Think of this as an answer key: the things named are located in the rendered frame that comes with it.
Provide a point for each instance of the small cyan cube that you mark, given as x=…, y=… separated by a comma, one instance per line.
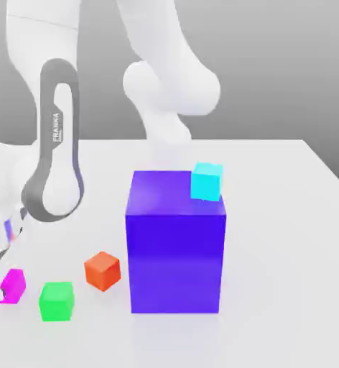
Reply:
x=206, y=181

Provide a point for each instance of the small orange cube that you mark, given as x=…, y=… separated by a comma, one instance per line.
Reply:
x=102, y=270

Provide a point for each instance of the large blue box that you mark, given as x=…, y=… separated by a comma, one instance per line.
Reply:
x=175, y=253

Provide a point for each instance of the small green cube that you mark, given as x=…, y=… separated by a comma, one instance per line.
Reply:
x=56, y=301

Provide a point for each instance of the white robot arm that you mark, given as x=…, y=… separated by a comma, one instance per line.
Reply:
x=163, y=86

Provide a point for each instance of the small magenta cube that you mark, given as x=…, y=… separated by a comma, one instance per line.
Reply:
x=13, y=283

